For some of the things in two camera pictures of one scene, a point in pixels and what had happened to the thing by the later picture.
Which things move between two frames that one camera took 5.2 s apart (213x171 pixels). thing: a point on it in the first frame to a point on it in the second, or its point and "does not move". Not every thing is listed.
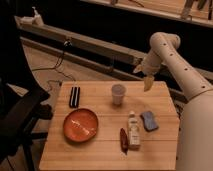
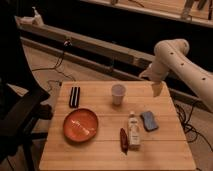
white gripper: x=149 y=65 to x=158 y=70
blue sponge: x=149 y=122 does not move
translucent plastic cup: x=118 y=93 does not move
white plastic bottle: x=134 y=131 does not move
